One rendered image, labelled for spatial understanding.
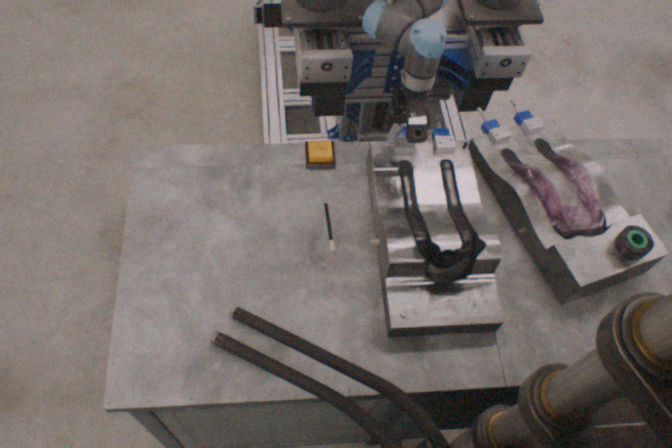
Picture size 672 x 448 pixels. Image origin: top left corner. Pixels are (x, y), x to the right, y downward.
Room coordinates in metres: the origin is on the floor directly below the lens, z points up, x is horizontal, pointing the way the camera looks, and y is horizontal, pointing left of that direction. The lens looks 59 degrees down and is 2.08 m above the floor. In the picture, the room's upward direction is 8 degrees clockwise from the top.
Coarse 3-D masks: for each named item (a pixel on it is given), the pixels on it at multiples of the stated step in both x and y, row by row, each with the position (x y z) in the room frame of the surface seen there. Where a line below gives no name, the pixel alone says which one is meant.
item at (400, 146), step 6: (402, 132) 1.00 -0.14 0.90; (396, 138) 0.97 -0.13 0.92; (402, 138) 0.97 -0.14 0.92; (396, 144) 0.95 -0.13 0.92; (402, 144) 0.95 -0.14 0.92; (408, 144) 0.96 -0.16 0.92; (414, 144) 0.96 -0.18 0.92; (396, 150) 0.94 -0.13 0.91; (402, 150) 0.94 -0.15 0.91; (408, 150) 0.95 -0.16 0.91
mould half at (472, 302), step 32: (384, 160) 0.92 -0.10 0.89; (416, 160) 0.93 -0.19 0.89; (384, 192) 0.82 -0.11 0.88; (384, 224) 0.71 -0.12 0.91; (448, 224) 0.74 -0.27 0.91; (480, 224) 0.75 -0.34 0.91; (384, 256) 0.64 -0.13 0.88; (416, 256) 0.63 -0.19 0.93; (480, 256) 0.65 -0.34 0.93; (384, 288) 0.59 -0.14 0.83; (416, 288) 0.58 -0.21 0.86; (448, 288) 0.60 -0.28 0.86; (480, 288) 0.61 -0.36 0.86; (416, 320) 0.51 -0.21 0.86; (448, 320) 0.52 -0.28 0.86; (480, 320) 0.53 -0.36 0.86
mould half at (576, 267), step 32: (512, 128) 1.11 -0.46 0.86; (544, 128) 1.13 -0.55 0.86; (480, 160) 1.00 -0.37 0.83; (544, 160) 1.01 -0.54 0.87; (512, 192) 0.88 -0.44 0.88; (608, 192) 0.92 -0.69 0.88; (512, 224) 0.83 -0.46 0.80; (544, 224) 0.80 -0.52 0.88; (608, 224) 0.83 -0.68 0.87; (640, 224) 0.81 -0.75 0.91; (544, 256) 0.72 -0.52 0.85; (576, 256) 0.70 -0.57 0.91; (608, 256) 0.71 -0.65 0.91; (576, 288) 0.62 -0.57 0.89
